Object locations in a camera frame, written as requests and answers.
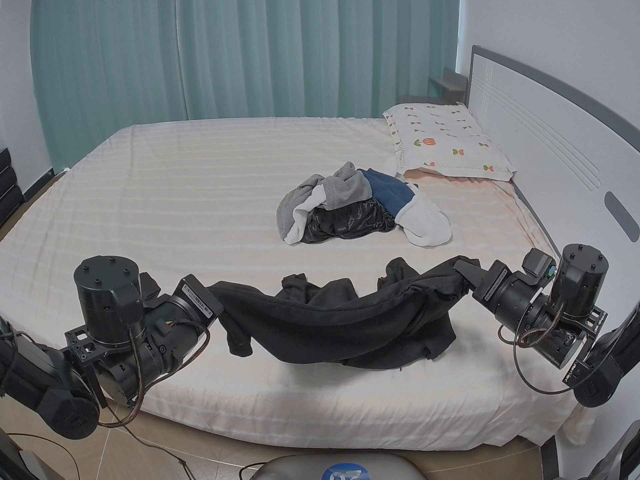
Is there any pile of clothes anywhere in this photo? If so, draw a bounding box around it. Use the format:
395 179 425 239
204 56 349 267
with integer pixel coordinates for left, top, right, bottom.
276 162 452 248

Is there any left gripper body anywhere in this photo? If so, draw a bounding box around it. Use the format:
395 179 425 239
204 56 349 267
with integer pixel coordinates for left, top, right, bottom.
142 274 224 370

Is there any black chest of drawers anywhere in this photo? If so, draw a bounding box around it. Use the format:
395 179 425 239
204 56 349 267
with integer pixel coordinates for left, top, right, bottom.
0 148 25 229

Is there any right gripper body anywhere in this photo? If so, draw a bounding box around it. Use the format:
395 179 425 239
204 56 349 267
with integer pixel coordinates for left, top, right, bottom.
472 262 553 344

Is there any blue-green curtain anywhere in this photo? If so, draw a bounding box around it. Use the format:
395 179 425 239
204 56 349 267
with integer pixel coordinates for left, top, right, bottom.
30 0 188 171
176 0 463 119

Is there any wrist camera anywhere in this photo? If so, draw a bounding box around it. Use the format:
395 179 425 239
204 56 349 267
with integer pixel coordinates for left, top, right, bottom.
139 271 162 303
522 248 558 285

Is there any black polo shirt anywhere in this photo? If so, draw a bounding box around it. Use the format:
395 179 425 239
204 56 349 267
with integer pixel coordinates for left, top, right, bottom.
212 255 473 370

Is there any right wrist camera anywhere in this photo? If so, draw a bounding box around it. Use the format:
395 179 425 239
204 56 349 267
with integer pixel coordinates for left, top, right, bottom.
522 248 558 285

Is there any black cable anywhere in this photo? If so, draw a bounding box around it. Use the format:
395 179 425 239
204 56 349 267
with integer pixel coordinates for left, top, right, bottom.
98 319 212 428
512 335 583 396
239 460 273 480

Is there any white printed pillow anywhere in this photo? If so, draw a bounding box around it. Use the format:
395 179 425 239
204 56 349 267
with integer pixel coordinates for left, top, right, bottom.
383 102 517 183

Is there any grey bedside table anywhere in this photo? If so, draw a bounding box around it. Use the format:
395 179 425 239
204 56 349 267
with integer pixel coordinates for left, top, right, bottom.
429 67 468 104

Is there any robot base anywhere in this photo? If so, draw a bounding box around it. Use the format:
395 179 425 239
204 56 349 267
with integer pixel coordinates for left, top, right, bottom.
252 450 426 480

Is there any bed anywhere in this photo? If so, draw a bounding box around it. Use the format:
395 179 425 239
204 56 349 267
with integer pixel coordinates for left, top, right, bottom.
0 44 640 449

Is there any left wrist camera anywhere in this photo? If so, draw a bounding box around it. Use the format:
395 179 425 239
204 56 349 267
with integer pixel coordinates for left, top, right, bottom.
139 271 162 303

